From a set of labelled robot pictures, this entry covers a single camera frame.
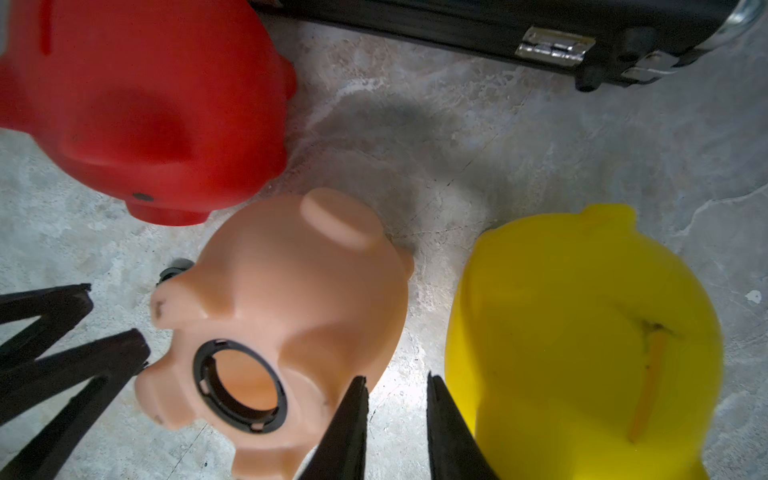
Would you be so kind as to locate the black case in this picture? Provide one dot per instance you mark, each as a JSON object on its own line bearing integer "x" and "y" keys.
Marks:
{"x": 619, "y": 42}

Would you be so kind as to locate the pink piggy bank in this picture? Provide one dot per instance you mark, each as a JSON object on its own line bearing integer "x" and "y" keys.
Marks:
{"x": 290, "y": 300}

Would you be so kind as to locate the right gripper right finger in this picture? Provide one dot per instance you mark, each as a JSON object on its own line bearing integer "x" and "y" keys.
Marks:
{"x": 453, "y": 452}

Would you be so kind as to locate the black plug left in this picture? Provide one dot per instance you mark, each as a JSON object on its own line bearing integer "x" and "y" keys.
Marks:
{"x": 176, "y": 267}

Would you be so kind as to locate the yellow piggy bank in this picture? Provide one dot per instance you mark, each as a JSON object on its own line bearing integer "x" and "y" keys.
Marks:
{"x": 579, "y": 348}

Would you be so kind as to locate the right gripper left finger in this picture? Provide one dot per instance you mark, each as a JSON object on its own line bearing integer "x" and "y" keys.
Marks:
{"x": 341, "y": 453}

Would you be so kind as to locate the red piggy bank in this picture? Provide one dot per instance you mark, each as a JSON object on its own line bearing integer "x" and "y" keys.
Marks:
{"x": 177, "y": 108}

